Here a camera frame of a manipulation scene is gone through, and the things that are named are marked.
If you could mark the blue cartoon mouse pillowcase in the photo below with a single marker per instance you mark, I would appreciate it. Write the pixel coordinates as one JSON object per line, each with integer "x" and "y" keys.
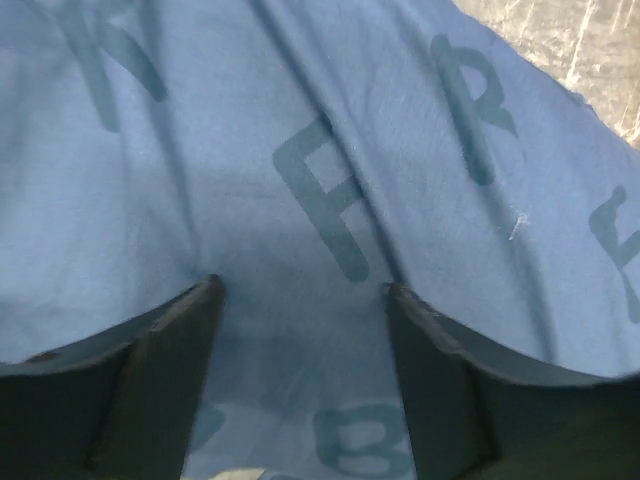
{"x": 309, "y": 154}

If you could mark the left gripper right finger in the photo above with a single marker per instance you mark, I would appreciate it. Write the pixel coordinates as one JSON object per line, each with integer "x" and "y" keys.
{"x": 478, "y": 410}

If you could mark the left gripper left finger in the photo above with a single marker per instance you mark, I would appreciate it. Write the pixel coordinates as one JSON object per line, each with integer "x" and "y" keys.
{"x": 120, "y": 404}

